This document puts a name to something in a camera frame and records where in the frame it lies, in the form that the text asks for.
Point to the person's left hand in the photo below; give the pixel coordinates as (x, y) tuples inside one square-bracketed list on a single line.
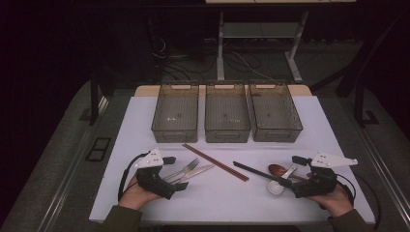
[(135, 195)]

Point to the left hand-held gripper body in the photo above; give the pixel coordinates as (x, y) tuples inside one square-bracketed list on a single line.
[(154, 182)]

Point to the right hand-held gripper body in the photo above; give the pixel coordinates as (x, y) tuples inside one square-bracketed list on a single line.
[(317, 185)]

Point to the black metal stand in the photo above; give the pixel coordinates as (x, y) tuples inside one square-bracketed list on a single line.
[(94, 100), (359, 103)]

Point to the brown wooden spoon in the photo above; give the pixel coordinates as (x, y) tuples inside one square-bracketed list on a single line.
[(276, 169)]

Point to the person's right hand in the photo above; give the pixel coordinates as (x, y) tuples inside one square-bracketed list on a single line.
[(336, 203)]

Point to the red chopstick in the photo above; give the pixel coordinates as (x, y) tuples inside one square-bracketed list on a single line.
[(216, 162)]

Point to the white metal-legged desk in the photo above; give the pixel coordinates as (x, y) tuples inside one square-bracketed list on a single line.
[(220, 48)]

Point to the steel fork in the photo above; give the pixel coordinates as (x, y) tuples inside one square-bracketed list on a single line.
[(185, 169)]

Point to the black rectangular floor frame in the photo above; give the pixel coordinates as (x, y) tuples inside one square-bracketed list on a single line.
[(98, 149)]

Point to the white ceramic spoon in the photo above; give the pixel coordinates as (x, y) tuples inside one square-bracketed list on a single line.
[(275, 188)]

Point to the clear brown plastic bin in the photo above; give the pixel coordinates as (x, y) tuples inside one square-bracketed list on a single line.
[(176, 112), (227, 112), (274, 112)]

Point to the brown wooden chopsticks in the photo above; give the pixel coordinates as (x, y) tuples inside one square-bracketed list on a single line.
[(215, 163)]

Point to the aluminium floor rail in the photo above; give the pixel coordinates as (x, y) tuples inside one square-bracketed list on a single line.
[(63, 190), (390, 180)]

